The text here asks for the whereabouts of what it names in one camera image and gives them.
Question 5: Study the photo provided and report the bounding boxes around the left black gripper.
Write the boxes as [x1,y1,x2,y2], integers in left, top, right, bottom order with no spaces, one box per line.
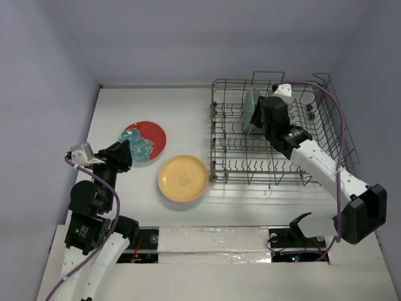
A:
[91,138,132,209]

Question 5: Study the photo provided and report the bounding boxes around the green plate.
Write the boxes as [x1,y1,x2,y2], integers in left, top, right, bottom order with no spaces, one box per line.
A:
[242,88,256,135]

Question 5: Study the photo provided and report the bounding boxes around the white plate with floral face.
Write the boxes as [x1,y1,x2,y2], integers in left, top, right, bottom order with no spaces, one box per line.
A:
[119,120,167,167]

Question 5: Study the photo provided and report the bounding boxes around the yellow plate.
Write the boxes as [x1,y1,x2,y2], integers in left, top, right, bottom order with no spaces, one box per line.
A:
[157,155,209,195]

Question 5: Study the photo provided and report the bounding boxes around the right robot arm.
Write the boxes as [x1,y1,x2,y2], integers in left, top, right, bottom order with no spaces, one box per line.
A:
[251,96,387,246]

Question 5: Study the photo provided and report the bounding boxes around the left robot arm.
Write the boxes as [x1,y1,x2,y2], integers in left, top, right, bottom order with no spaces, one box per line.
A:
[46,140,139,300]

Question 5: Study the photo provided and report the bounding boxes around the grey plate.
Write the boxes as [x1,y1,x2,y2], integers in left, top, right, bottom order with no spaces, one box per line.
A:
[253,88,262,105]

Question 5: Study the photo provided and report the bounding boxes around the blue patterned plate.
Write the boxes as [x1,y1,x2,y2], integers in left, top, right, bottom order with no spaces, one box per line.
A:
[268,90,278,97]

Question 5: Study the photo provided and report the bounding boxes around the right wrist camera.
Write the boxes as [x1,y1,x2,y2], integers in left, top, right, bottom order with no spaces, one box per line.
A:
[270,83,292,102]

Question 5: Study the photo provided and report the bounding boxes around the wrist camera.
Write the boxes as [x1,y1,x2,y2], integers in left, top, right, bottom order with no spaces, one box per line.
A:
[67,142,105,167]
[270,83,292,102]

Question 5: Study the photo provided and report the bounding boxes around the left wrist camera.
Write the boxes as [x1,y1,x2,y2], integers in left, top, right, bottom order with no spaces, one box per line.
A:
[67,142,105,167]

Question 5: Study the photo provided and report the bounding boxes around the metal wire dish rack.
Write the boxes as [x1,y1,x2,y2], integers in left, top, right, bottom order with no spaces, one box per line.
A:
[209,71,361,189]

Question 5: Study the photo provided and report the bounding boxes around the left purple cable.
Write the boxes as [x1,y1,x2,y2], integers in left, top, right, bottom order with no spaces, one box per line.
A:
[45,156,122,301]

